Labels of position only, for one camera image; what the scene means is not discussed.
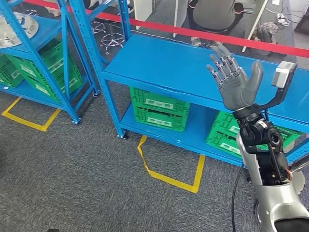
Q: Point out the chrome stanchion post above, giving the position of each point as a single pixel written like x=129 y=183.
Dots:
x=298 y=174

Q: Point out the blue metal shelf rack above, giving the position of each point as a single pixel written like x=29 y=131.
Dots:
x=169 y=70
x=48 y=32

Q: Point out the yellow floor tape outline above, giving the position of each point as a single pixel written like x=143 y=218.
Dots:
x=173 y=179
x=29 y=121

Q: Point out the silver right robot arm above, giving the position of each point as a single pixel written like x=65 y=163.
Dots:
x=270 y=182

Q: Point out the grey wheel cover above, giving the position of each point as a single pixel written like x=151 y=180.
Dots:
x=14 y=28

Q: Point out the red barrier belt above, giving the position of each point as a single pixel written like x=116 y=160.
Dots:
x=169 y=28

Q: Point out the black flat box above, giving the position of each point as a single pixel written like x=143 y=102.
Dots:
x=303 y=24

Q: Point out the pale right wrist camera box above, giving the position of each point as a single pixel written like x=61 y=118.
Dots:
x=282 y=75

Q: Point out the green plastic crate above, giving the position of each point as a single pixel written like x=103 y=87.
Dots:
x=52 y=67
x=224 y=134
x=159 y=110
x=9 y=72

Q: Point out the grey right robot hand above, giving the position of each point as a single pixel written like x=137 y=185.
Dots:
x=234 y=89

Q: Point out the person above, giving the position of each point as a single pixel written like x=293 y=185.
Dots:
x=215 y=16

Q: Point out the white desk panel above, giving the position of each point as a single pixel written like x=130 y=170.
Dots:
x=142 y=9

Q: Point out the grey backpack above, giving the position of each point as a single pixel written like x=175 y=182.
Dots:
x=265 y=33

